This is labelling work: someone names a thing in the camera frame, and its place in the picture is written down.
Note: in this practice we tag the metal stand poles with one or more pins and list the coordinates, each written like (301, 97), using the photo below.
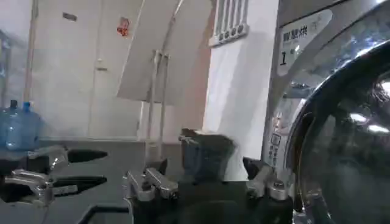
(158, 103)

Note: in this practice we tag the blue water jug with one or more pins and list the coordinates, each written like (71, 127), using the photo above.
(26, 128)
(5, 121)

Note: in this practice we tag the grey dryer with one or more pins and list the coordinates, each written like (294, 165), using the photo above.
(307, 61)

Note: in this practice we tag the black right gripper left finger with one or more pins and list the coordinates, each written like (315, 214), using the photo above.
(158, 182)

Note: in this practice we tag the white dryer number label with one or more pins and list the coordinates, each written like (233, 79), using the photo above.
(300, 39)

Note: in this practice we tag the red wall sticker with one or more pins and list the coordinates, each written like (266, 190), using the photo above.
(123, 26)

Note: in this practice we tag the white slanted panel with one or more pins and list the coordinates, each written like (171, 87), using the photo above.
(161, 45)

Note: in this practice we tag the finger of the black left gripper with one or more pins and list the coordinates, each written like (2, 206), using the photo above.
(86, 155)
(82, 182)

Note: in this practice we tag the round glass dryer door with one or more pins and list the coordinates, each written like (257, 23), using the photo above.
(347, 137)

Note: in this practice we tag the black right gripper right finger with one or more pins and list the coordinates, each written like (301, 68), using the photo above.
(264, 179)

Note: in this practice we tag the dark waste bin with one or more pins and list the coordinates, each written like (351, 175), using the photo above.
(207, 155)

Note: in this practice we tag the pale vertical wall pipe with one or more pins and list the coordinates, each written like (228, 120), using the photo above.
(30, 51)

